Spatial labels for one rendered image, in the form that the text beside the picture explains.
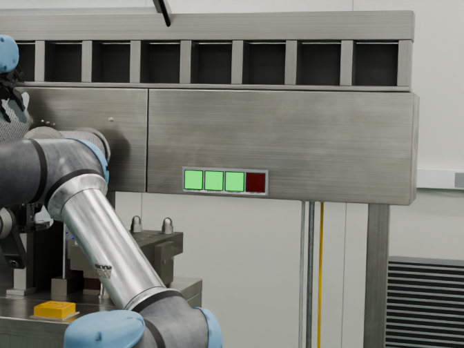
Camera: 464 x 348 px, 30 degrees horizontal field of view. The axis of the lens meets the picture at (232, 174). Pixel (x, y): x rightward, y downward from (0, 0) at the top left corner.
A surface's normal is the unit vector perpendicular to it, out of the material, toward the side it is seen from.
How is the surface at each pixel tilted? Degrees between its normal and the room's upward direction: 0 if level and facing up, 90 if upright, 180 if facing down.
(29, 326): 90
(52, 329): 90
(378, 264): 90
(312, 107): 90
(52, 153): 54
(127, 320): 8
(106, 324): 8
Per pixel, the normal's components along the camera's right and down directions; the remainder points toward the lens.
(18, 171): 0.33, 0.01
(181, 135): -0.27, 0.04
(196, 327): 0.51, -0.67
